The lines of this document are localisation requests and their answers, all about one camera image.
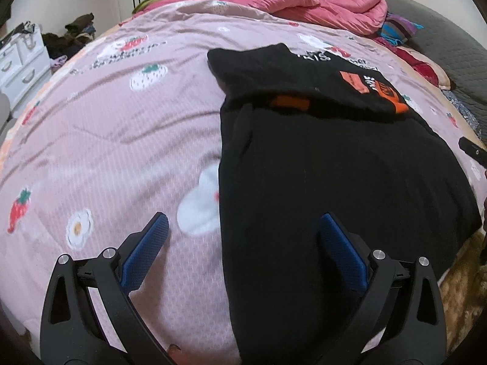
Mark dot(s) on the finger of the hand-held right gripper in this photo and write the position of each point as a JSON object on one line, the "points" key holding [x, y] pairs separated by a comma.
{"points": [[471, 150]]}

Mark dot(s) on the black sweater with orange cuffs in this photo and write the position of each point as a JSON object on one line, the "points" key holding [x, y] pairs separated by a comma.
{"points": [[323, 167]]}

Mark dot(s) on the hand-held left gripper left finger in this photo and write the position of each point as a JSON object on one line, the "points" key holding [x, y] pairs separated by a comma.
{"points": [[146, 251]]}

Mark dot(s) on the dark clothes heap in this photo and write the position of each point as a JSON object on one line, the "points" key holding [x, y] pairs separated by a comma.
{"points": [[80, 22]]}

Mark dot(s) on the pink quilt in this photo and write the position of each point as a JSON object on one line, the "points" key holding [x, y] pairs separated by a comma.
{"points": [[323, 7]]}

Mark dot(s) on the blue patterned cloth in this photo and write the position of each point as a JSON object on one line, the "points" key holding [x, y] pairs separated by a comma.
{"points": [[468, 110]]}

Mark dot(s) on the white drawer cabinet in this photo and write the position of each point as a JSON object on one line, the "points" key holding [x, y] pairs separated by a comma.
{"points": [[19, 64]]}

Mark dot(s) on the brown fluffy robe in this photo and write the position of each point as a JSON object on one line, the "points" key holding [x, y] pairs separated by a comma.
{"points": [[468, 273]]}

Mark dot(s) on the red floral pillow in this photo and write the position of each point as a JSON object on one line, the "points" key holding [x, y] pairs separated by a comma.
{"points": [[422, 64]]}

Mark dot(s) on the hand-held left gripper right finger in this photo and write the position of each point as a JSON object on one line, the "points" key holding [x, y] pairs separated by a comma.
{"points": [[342, 254]]}

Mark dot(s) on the person's left hand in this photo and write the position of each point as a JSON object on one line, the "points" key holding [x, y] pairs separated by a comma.
{"points": [[179, 355]]}

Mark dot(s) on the lilac strawberry printed blanket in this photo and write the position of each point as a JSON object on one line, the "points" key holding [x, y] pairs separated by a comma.
{"points": [[114, 121]]}

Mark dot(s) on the grey quilted headboard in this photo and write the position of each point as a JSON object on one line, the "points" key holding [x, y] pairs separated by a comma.
{"points": [[449, 45]]}

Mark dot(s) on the striped colourful pillow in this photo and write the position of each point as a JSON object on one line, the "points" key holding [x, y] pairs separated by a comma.
{"points": [[395, 30]]}

